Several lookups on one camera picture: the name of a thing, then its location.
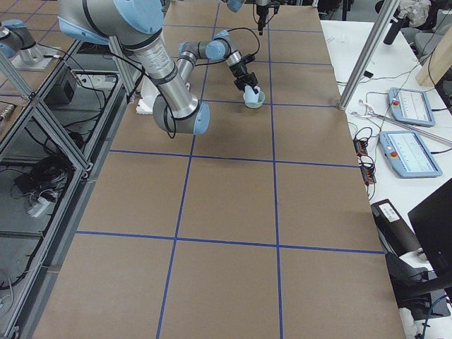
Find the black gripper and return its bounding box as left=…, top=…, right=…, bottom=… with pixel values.
left=256, top=0, right=271, bottom=35
left=232, top=63, right=259, bottom=95

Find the light blue plastic cup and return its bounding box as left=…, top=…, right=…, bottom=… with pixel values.
left=244, top=85, right=260, bottom=104

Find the pale green bowl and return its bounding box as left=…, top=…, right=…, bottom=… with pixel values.
left=242, top=91, right=266, bottom=109

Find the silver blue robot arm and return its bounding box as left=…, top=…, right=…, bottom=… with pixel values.
left=58, top=1, right=263, bottom=135
left=225, top=0, right=271, bottom=35

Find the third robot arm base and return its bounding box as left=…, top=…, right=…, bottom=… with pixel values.
left=1, top=19, right=53, bottom=71

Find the black cylinder bottle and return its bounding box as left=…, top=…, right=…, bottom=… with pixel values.
left=383, top=11, right=405, bottom=45

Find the metal rod on table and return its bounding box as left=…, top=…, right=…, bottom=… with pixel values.
left=351, top=112, right=451, bottom=145

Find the far teach pendant tablet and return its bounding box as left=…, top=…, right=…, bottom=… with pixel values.
left=388, top=88, right=436, bottom=127

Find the teach pendant tablet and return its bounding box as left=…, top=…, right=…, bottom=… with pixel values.
left=379, top=131, right=443, bottom=179
left=388, top=88, right=436, bottom=127

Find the near teach pendant tablet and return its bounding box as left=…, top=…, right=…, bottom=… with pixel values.
left=379, top=131, right=443, bottom=179

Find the wooden plank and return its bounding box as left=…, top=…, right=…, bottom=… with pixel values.
left=416, top=28, right=452, bottom=87

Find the black power adapter box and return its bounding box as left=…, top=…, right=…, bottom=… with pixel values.
left=44, top=67, right=77, bottom=105

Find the black monitor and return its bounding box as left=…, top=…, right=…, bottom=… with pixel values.
left=408, top=179, right=451, bottom=275

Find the white power strip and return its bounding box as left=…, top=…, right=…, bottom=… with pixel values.
left=27, top=197, right=51, bottom=218

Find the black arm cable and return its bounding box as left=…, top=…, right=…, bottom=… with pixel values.
left=192, top=27, right=261, bottom=68

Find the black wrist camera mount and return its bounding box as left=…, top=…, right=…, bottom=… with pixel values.
left=241, top=54, right=256, bottom=65

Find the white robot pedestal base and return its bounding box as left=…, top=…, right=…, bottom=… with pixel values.
left=136, top=77, right=160, bottom=115

